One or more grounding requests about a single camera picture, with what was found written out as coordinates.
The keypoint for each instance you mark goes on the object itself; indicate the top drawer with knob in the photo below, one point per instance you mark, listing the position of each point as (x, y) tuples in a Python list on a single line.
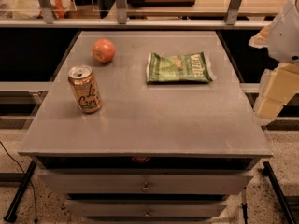
[(218, 183)]

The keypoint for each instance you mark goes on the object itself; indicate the black left floor rail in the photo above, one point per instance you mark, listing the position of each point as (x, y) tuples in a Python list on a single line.
[(24, 180)]

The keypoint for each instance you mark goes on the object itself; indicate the grey drawer cabinet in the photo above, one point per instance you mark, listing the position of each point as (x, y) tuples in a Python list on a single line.
[(147, 129)]

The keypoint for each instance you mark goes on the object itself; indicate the green chip bag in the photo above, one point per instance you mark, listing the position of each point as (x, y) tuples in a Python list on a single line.
[(194, 67)]

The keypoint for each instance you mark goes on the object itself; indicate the black right floor rail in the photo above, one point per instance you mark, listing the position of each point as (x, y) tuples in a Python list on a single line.
[(289, 204)]

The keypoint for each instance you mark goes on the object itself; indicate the clear plastic bag orange item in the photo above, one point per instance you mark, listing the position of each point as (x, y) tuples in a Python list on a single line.
[(31, 9)]

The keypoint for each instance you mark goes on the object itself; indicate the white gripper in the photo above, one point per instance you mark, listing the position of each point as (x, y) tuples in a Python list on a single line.
[(285, 37)]

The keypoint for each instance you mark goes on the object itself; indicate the orange LaCroix soda can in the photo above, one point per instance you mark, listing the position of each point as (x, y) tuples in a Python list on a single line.
[(84, 86)]

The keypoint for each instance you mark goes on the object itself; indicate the lower drawer with knob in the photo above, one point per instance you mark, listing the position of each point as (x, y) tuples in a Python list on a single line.
[(145, 208)]

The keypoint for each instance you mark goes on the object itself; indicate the drawer with knob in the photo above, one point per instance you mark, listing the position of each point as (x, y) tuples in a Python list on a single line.
[(218, 183), (145, 208)]

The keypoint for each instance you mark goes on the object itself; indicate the orange fruit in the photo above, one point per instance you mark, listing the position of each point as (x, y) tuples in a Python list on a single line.
[(103, 50)]

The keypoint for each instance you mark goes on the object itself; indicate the black floor rail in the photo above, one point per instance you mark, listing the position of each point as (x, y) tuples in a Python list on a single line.
[(289, 204), (24, 180)]

